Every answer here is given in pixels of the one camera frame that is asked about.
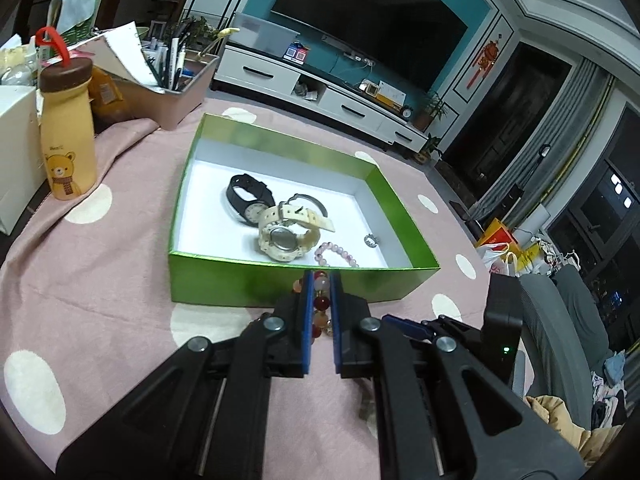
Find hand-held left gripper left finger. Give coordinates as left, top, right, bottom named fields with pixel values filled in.
left=55, top=269, right=314, bottom=480

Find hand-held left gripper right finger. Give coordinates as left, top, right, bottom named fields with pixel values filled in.
left=329, top=270, right=587, bottom=480

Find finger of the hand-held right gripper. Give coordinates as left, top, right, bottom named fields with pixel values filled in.
left=382, top=314, right=482, bottom=345

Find red bead bracelet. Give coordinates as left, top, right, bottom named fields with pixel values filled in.
left=292, top=270, right=337, bottom=346

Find pink bead bracelet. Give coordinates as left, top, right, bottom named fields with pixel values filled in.
left=314, top=241, right=360, bottom=270

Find white wristwatch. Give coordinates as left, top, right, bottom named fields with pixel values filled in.
left=256, top=202, right=335, bottom=264

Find green cardboard box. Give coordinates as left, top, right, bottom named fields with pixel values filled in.
left=167, top=112, right=441, bottom=307

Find silver bangle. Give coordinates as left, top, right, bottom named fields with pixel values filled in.
left=285, top=192, right=329, bottom=217

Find black wristwatch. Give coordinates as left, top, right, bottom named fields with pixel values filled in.
left=225, top=173, right=276, bottom=226

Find grey sofa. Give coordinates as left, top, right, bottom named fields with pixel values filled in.
left=517, top=265, right=616, bottom=431

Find white plastic shopping bag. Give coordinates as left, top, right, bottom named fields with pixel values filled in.
left=475, top=242, right=521, bottom=276

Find yellow and red paper bag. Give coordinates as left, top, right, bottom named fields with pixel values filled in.
left=482, top=217, right=516, bottom=248

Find yellow cloth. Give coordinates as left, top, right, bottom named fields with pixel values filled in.
left=525, top=395, right=626, bottom=466

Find small potted floor plant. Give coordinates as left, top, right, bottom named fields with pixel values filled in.
left=417, top=135, right=443, bottom=166

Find pink polka dot tablecloth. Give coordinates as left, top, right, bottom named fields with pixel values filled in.
left=0, top=95, right=493, bottom=480

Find tall potted plant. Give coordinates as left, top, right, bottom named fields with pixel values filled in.
left=412, top=91, right=448, bottom=131

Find grey curtain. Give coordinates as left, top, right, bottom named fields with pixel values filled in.
left=475, top=57, right=617, bottom=221

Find desk calendar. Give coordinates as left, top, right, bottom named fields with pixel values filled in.
left=375, top=80, right=405, bottom=111

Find pink desk organizer tray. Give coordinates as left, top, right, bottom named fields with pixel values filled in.
left=90, top=52, right=221, bottom=131

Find white television cabinet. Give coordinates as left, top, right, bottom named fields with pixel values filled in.
left=214, top=44, right=431, bottom=153

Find red hanging knot decoration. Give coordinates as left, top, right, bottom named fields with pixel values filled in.
left=467, top=35, right=503, bottom=86

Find bunch of pens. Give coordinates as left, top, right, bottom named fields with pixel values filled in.
left=142, top=35, right=190, bottom=92

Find translucent storage box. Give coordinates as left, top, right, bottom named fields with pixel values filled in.
left=231, top=10, right=301, bottom=58

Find small cream desk lamp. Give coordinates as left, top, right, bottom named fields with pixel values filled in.
left=200, top=27, right=241, bottom=58

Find yellow bear bottle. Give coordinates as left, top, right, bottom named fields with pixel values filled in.
left=34, top=26, right=98, bottom=202

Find orange snack packet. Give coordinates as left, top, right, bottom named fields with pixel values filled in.
left=87, top=67, right=123, bottom=121

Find cluster of green houseplants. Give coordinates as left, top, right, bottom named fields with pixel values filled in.
left=167, top=15, right=221, bottom=53

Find white notebook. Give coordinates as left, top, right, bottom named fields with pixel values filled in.
left=75, top=21, right=166, bottom=93

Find white storage drawer unit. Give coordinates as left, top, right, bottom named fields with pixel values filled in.
left=0, top=85, right=51, bottom=236

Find green woven basket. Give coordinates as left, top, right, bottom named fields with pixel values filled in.
left=37, top=20, right=96, bottom=50

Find pale folded towel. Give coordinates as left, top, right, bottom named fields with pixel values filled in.
left=47, top=0, right=97, bottom=28

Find wall television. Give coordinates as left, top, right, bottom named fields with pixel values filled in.
left=270, top=0, right=471, bottom=97

